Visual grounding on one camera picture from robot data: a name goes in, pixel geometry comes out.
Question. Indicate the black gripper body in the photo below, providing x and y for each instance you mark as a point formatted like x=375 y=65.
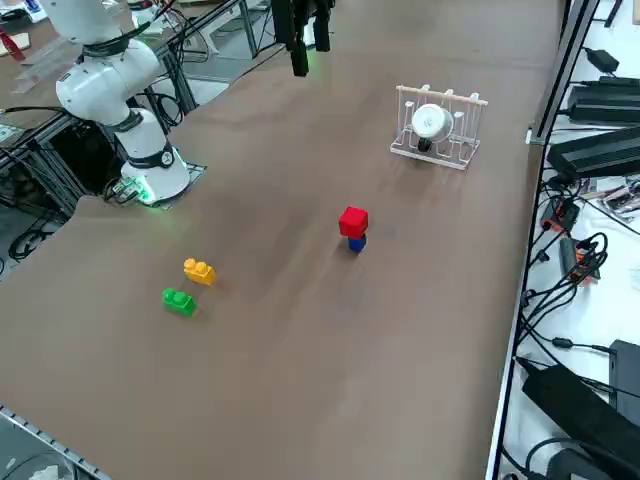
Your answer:
x=300 y=7

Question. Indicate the red wooden cube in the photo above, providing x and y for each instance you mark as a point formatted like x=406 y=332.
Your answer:
x=352 y=222

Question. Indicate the blue wooden cube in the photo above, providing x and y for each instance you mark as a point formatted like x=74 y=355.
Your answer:
x=356 y=245

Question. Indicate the white ceramic cup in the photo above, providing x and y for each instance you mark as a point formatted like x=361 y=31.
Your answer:
x=431 y=121

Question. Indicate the white device with green light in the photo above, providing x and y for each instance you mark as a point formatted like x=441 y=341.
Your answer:
x=148 y=22

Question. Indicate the yellow plastic building brick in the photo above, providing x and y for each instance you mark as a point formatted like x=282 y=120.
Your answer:
x=200 y=272

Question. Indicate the clear acrylic shelf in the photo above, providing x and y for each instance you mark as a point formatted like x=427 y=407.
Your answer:
x=35 y=72

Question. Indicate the green plastic building brick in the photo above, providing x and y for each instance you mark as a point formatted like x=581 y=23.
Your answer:
x=177 y=302

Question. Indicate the small black power adapter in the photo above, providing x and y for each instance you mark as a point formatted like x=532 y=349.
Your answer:
x=602 y=60

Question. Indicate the red tool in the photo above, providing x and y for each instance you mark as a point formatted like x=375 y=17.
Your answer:
x=12 y=47

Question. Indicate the black ribbed power supply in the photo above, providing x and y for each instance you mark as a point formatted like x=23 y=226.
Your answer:
x=605 y=102

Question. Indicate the long black power supply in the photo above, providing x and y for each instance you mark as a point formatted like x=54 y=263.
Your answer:
x=595 y=152

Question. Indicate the red circuit board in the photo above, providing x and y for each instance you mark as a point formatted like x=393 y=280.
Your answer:
x=562 y=215

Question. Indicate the slim black adapter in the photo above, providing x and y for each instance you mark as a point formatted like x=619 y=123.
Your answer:
x=568 y=255

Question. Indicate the clear plastic packet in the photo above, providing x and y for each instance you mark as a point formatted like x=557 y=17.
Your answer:
x=622 y=200

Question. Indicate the orange circuit board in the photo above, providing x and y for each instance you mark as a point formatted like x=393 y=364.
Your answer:
x=587 y=272

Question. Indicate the large black power brick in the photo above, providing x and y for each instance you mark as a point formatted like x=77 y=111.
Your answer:
x=565 y=400

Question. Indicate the black box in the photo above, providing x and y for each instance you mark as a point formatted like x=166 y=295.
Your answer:
x=627 y=370

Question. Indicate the black rounded adapter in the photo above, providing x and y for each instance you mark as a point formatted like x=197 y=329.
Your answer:
x=570 y=465

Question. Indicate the black metal frame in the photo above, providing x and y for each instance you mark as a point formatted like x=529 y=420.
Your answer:
x=45 y=160

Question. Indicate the black table edge rail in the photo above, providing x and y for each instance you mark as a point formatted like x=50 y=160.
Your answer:
x=506 y=380

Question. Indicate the grey metal rail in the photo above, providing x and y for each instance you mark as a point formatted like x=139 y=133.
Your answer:
x=50 y=439

